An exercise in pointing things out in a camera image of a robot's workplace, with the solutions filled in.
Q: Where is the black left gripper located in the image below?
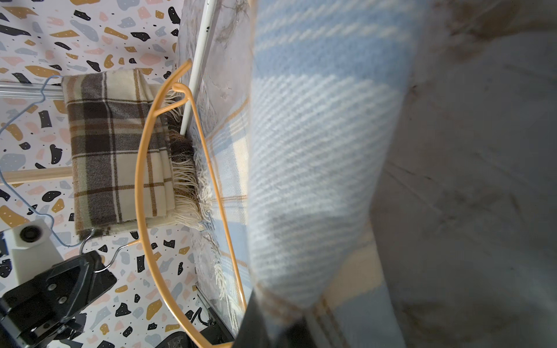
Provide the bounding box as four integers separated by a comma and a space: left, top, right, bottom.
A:
1, 251, 117, 347

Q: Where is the orange plastic hanger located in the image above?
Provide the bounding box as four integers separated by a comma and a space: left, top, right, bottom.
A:
77, 58, 249, 348

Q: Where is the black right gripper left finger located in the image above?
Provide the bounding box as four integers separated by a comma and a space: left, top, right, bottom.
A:
232, 291, 271, 348

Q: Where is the blue plaid scarf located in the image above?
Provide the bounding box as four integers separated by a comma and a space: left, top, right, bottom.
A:
197, 1, 429, 347

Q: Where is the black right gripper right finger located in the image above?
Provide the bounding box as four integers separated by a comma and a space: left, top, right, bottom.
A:
278, 319, 316, 348

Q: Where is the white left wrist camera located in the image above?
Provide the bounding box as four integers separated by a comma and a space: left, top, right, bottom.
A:
2, 220, 63, 287

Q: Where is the brown plaid scarf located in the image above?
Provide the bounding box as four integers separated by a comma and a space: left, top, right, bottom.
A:
62, 69, 205, 239

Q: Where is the light blue wire hanger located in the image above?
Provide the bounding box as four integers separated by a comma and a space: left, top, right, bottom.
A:
1, 75, 78, 247

